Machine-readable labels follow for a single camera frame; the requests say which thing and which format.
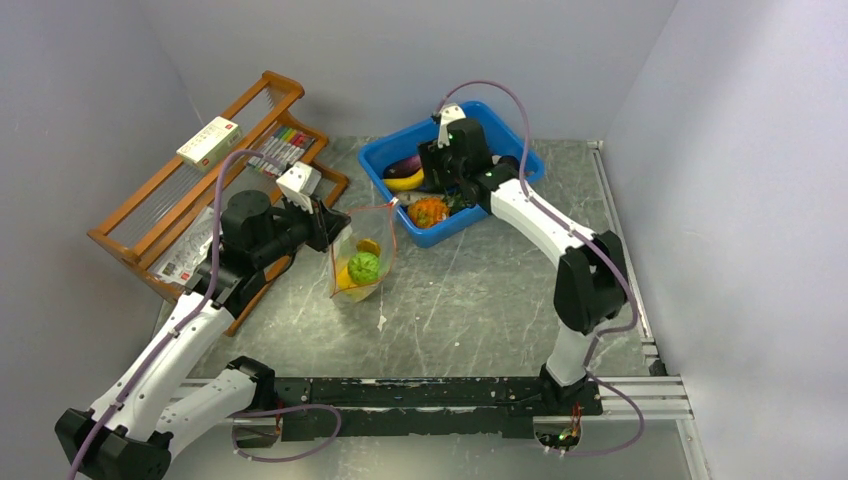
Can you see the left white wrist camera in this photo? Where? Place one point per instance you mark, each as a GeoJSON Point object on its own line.
{"type": "Point", "coordinates": [298, 183]}

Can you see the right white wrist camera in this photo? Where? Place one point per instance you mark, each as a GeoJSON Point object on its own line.
{"type": "Point", "coordinates": [443, 118]}

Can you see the clear zip bag red zipper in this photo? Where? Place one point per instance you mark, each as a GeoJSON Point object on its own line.
{"type": "Point", "coordinates": [374, 222]}

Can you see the single yellow banana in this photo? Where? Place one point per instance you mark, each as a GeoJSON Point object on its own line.
{"type": "Point", "coordinates": [412, 182]}

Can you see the orange toy pineapple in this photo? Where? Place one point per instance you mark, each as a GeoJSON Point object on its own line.
{"type": "Point", "coordinates": [428, 212]}

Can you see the packaged ruler set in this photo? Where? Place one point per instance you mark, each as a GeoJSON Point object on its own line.
{"type": "Point", "coordinates": [178, 263]}

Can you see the green bumpy fruit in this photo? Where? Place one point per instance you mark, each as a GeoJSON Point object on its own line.
{"type": "Point", "coordinates": [364, 268]}

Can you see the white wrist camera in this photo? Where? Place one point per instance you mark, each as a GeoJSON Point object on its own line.
{"type": "Point", "coordinates": [443, 118]}
{"type": "Point", "coordinates": [298, 183]}

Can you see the grey toy fish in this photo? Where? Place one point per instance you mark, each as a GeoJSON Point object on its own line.
{"type": "Point", "coordinates": [408, 198]}

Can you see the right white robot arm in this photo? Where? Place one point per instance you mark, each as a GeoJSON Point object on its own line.
{"type": "Point", "coordinates": [590, 270]}

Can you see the purple eggplant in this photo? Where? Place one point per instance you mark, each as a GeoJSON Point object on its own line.
{"type": "Point", "coordinates": [403, 168]}

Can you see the yellow banana bunch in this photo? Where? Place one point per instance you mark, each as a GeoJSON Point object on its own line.
{"type": "Point", "coordinates": [345, 252]}

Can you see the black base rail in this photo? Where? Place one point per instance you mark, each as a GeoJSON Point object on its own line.
{"type": "Point", "coordinates": [311, 408]}

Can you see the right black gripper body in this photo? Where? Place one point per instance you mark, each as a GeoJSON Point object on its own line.
{"type": "Point", "coordinates": [448, 171]}

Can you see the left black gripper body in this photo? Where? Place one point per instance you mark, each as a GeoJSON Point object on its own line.
{"type": "Point", "coordinates": [293, 228]}

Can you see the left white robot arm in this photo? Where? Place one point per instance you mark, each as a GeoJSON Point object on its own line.
{"type": "Point", "coordinates": [136, 428]}

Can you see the wooden rack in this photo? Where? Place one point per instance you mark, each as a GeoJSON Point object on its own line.
{"type": "Point", "coordinates": [157, 217]}

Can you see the dark plum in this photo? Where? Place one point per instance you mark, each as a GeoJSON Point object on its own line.
{"type": "Point", "coordinates": [510, 161]}

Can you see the white red box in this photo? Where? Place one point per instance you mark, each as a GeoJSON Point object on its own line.
{"type": "Point", "coordinates": [211, 144]}

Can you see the coloured marker pack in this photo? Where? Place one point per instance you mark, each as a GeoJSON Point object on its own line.
{"type": "Point", "coordinates": [285, 146]}

